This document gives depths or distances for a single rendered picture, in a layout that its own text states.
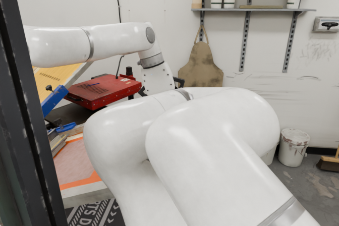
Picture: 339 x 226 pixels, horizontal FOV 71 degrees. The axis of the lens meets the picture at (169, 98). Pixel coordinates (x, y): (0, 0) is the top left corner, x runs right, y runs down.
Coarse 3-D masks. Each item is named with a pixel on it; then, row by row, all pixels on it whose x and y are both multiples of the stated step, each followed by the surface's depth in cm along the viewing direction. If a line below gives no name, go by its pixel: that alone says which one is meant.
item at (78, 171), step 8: (64, 160) 100; (72, 160) 97; (80, 160) 94; (88, 160) 91; (56, 168) 95; (64, 168) 92; (72, 168) 90; (80, 168) 87; (88, 168) 85; (64, 176) 87; (72, 176) 84; (80, 176) 82; (88, 176) 80; (96, 176) 78; (64, 184) 81; (72, 184) 79; (80, 184) 77
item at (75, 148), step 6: (78, 138) 118; (66, 144) 117; (72, 144) 114; (78, 144) 111; (60, 150) 112; (66, 150) 109; (72, 150) 107; (78, 150) 104; (84, 150) 101; (54, 156) 108; (60, 156) 105; (66, 156) 103; (72, 156) 100; (78, 156) 98; (54, 162) 102
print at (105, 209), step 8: (104, 200) 113; (112, 200) 113; (72, 208) 108; (80, 208) 108; (88, 208) 108; (96, 208) 108; (104, 208) 108; (112, 208) 108; (72, 216) 104; (80, 216) 104; (88, 216) 104; (96, 216) 104; (104, 216) 104; (112, 216) 104; (72, 224) 100; (80, 224) 100; (88, 224) 100; (96, 224) 100; (104, 224) 100
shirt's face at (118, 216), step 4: (68, 208) 108; (68, 212) 106; (120, 212) 106; (116, 216) 104; (120, 216) 104; (116, 220) 102; (120, 220) 102; (112, 224) 100; (116, 224) 100; (120, 224) 100; (124, 224) 100
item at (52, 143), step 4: (56, 136) 116; (52, 140) 112; (56, 140) 114; (52, 144) 111; (60, 144) 114; (64, 144) 117; (56, 148) 112; (60, 148) 113; (52, 152) 109; (56, 152) 110
